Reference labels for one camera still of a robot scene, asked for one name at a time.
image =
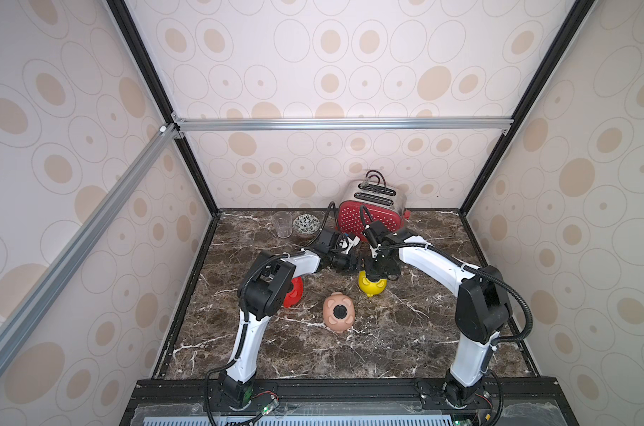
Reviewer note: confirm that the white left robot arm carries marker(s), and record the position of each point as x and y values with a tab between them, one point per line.
262	294

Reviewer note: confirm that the red piggy bank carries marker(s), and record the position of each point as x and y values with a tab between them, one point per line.
294	296

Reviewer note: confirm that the pink piggy bank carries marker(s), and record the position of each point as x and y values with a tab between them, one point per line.
339	312

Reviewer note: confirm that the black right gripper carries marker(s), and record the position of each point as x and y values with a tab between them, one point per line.
381	268

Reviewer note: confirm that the aluminium frame rail left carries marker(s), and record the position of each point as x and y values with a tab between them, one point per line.
29	313

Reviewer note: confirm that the aluminium frame rail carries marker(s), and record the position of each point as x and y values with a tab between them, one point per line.
29	313
346	124

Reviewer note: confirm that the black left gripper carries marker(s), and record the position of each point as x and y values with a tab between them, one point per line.
348	264

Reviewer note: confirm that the clear drinking glass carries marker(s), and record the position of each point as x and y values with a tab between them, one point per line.
283	224

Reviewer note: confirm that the yellow piggy bank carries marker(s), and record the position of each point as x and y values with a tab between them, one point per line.
369	287

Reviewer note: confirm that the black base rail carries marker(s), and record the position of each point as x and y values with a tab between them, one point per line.
505	401

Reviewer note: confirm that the aluminium frame rail back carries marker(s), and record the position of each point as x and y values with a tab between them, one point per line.
346	124

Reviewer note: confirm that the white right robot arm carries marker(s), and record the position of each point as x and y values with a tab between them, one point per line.
488	310

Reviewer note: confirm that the red polka dot toaster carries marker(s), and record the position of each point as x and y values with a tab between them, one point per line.
369	199

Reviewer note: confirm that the floral patterned bowl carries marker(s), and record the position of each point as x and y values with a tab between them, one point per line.
306	225

